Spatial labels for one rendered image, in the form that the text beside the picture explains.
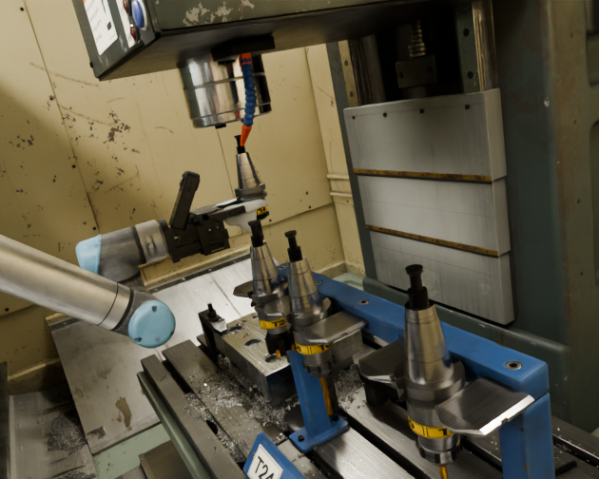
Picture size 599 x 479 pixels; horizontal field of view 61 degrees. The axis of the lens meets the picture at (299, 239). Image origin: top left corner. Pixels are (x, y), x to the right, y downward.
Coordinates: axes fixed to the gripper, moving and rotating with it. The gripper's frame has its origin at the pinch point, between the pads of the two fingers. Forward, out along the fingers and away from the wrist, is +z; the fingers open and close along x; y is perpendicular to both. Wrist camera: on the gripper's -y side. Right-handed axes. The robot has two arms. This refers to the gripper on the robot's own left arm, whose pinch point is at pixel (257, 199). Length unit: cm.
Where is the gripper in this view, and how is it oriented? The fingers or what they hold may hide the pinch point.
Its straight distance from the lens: 103.0
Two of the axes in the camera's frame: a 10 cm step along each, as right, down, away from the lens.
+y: 2.1, 9.4, 2.8
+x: 3.8, 1.9, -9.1
